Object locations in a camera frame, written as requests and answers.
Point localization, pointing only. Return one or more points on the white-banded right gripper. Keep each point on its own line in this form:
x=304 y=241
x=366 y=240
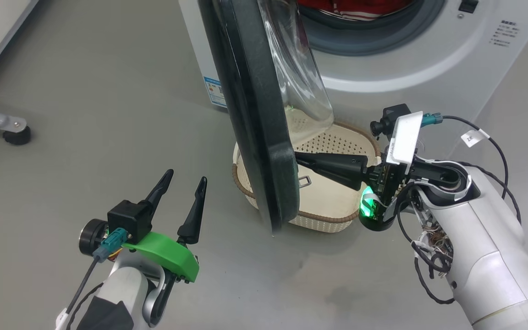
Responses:
x=404 y=142

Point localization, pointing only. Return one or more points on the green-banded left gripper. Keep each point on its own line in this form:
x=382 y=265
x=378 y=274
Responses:
x=167 y=256

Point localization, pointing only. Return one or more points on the dark round glass washer door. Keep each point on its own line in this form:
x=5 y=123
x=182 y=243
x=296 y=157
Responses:
x=255 y=114

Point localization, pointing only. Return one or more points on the red garment with white trim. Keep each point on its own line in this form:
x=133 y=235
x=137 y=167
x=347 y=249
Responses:
x=337 y=5

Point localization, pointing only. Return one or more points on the cream perforated laundry basket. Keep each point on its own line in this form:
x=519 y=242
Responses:
x=328 y=201

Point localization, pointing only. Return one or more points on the white front-load washing machine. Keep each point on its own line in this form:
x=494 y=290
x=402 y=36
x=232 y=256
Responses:
x=406 y=59

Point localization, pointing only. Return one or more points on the black door release button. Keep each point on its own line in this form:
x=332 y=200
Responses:
x=468 y=5

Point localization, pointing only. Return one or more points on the blue energy label sticker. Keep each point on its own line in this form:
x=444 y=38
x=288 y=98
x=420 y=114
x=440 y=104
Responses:
x=214 y=91

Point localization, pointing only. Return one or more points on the grey rubber drum gasket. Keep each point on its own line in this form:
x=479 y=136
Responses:
x=360 y=43

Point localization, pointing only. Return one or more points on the black castor wheel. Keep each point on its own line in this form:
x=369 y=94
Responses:
x=17 y=136

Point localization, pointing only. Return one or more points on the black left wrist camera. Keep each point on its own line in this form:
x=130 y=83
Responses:
x=129 y=220

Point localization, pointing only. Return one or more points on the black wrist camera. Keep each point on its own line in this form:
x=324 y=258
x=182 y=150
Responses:
x=129 y=220
x=394 y=117

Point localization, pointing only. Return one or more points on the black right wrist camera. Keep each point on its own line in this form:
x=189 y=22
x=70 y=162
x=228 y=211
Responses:
x=394 y=117

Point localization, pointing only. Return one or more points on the teal left camera connector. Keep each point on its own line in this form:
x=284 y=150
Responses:
x=110 y=243

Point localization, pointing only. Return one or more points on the teal camera connector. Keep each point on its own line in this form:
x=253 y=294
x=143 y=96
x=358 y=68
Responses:
x=110 y=243
x=431 y=119

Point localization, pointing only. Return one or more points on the teal right camera connector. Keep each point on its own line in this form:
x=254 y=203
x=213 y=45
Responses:
x=431 y=119

